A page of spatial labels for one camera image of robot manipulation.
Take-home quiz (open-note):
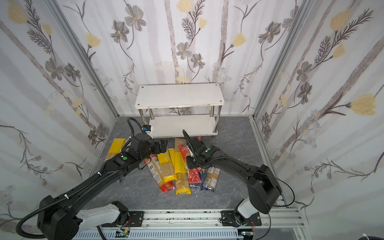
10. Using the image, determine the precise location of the red slim spaghetti pack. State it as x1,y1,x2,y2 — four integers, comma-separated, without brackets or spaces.
145,155,175,193

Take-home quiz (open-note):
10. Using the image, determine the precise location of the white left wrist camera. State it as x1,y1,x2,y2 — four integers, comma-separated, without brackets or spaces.
142,125,152,134

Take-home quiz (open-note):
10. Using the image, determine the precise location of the short yellow Pastatime bag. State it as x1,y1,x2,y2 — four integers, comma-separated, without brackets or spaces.
157,152,177,183

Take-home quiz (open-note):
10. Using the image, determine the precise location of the white two-tier metal shelf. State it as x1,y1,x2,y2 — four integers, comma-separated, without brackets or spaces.
135,83,225,139

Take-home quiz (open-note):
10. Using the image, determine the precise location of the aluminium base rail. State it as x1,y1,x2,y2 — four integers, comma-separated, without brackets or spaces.
75,208,310,240

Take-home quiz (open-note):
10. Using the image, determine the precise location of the long yellow Pastatime bag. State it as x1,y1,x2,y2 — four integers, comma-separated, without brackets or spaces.
169,149,191,195

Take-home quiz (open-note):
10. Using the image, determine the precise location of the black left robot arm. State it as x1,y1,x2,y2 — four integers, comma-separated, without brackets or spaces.
16,125,168,240

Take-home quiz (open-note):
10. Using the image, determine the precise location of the yellow pasta bag far left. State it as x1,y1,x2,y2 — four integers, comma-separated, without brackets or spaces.
105,138,127,161

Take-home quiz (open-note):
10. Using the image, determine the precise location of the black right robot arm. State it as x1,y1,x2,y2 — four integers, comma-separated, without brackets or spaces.
183,130,295,228

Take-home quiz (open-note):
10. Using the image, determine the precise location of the red spaghetti bag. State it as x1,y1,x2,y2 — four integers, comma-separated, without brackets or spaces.
178,145,202,184

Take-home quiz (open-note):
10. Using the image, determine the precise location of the blue Barilla spaghetti pack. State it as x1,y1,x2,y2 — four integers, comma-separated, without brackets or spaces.
189,168,207,190

